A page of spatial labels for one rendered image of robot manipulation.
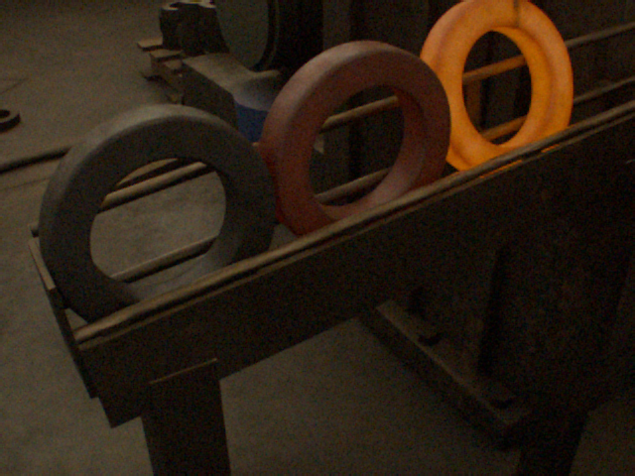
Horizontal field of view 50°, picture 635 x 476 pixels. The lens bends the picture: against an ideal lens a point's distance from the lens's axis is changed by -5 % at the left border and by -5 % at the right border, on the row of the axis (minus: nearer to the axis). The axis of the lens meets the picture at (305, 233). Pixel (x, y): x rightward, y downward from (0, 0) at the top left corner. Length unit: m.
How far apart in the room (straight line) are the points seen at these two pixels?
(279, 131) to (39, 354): 1.06
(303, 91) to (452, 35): 0.19
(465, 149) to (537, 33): 0.15
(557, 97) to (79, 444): 0.96
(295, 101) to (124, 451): 0.86
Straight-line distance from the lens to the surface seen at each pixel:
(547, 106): 0.77
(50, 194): 0.51
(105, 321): 0.53
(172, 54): 2.84
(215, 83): 2.14
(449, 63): 0.68
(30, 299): 1.70
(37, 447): 1.33
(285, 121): 0.55
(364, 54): 0.57
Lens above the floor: 0.92
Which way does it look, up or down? 31 degrees down
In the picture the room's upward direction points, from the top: 1 degrees counter-clockwise
